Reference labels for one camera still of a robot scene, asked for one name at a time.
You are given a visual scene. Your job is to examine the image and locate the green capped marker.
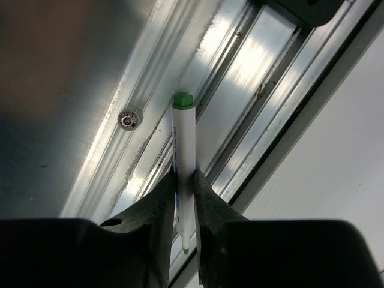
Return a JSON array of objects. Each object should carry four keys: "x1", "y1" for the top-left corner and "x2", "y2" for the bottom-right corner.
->
[{"x1": 172, "y1": 92, "x2": 196, "y2": 254}]

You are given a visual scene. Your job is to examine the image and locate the rail bolt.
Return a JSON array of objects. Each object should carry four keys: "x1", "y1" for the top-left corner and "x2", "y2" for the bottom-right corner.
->
[{"x1": 118, "y1": 107, "x2": 143, "y2": 131}]

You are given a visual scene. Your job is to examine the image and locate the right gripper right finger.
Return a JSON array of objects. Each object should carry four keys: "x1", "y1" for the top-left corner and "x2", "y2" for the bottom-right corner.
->
[{"x1": 192, "y1": 170, "x2": 248, "y2": 287}]

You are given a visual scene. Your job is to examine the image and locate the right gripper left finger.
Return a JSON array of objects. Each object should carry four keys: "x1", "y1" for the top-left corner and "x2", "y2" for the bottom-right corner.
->
[{"x1": 100, "y1": 172, "x2": 176, "y2": 287}]

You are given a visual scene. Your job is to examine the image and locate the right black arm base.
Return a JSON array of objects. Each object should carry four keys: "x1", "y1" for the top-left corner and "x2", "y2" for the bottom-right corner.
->
[{"x1": 266, "y1": 0, "x2": 344, "y2": 28}]

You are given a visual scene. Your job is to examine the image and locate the aluminium front rail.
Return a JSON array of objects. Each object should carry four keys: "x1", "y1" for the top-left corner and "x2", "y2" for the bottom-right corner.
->
[{"x1": 61, "y1": 1, "x2": 370, "y2": 223}]

